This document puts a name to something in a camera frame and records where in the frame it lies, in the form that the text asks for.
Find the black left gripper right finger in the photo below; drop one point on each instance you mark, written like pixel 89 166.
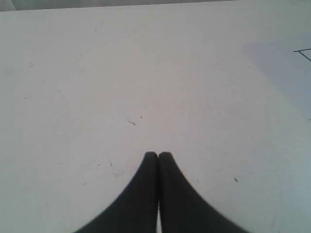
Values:
pixel 182 209

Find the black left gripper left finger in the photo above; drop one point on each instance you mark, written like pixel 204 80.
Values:
pixel 135 209

